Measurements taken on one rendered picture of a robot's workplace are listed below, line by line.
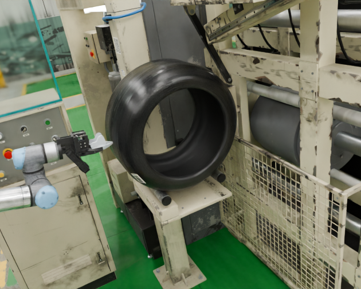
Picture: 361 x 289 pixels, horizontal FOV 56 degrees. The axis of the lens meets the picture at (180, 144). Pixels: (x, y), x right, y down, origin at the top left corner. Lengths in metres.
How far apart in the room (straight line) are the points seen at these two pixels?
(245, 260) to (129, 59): 1.53
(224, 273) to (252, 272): 0.18
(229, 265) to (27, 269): 1.25
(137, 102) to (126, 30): 0.44
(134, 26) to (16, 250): 1.38
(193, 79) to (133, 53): 0.39
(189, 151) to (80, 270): 1.09
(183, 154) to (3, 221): 1.03
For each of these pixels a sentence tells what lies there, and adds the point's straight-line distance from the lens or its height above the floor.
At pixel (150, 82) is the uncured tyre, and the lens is 1.30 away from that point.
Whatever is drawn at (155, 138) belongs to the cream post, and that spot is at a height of 1.03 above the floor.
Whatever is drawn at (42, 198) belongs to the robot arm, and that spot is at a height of 1.16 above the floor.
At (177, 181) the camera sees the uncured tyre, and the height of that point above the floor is 0.98.
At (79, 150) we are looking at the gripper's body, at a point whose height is 1.22.
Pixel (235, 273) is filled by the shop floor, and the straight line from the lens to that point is 2.37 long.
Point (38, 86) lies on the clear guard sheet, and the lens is 1.86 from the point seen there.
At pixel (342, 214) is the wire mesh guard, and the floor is 0.92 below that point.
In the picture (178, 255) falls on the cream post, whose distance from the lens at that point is 2.20.
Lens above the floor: 1.73
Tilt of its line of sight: 25 degrees down
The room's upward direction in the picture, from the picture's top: 10 degrees counter-clockwise
